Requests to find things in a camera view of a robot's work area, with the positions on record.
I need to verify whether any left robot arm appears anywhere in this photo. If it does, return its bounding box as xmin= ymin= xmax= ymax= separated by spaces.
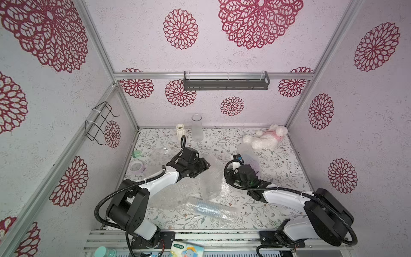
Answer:
xmin=94 ymin=147 xmax=210 ymax=243

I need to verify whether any tissue pack with cartoon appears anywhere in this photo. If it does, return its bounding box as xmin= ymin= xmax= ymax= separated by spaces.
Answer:
xmin=170 ymin=241 xmax=204 ymax=257

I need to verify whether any white pink plush toy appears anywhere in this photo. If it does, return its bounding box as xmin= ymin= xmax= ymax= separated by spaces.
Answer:
xmin=243 ymin=124 xmax=288 ymax=151

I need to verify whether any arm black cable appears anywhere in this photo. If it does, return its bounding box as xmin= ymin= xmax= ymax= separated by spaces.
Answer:
xmin=224 ymin=160 xmax=359 ymax=257
xmin=94 ymin=134 xmax=187 ymax=257

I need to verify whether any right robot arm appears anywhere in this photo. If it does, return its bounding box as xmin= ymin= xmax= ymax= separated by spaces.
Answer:
xmin=223 ymin=160 xmax=358 ymax=247

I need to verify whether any bubble wrapped purple vase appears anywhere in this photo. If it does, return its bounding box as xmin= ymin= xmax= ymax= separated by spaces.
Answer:
xmin=237 ymin=143 xmax=261 ymax=176

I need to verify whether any black wall shelf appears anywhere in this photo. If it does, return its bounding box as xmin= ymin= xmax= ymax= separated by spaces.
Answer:
xmin=183 ymin=72 xmax=271 ymax=91

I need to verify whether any cream ribbed ceramic vase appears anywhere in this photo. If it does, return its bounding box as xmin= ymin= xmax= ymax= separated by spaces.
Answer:
xmin=176 ymin=124 xmax=186 ymax=143

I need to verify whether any lilac tape roll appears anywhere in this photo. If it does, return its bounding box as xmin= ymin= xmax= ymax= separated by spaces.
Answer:
xmin=128 ymin=160 xmax=146 ymax=174

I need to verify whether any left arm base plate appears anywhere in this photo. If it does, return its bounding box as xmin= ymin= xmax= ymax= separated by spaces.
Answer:
xmin=131 ymin=231 xmax=176 ymax=250

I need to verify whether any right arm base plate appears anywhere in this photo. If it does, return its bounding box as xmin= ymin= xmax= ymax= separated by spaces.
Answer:
xmin=259 ymin=230 xmax=306 ymax=248

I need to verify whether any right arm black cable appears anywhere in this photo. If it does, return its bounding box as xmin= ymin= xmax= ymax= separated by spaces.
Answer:
xmin=224 ymin=160 xmax=359 ymax=257

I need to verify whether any bubble wrapped item front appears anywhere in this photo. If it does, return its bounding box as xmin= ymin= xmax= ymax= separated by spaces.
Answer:
xmin=186 ymin=198 xmax=237 ymax=224

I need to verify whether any teal bottle cap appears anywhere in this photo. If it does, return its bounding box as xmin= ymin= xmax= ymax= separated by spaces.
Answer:
xmin=94 ymin=246 xmax=117 ymax=257

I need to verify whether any green cube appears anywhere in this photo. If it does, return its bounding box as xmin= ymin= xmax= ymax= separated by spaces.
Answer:
xmin=131 ymin=150 xmax=142 ymax=158

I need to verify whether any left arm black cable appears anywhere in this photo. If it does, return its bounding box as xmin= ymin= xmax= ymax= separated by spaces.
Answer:
xmin=94 ymin=134 xmax=187 ymax=257

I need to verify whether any black wire wall rack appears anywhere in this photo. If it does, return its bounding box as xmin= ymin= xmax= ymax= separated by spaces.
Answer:
xmin=84 ymin=101 xmax=120 ymax=146

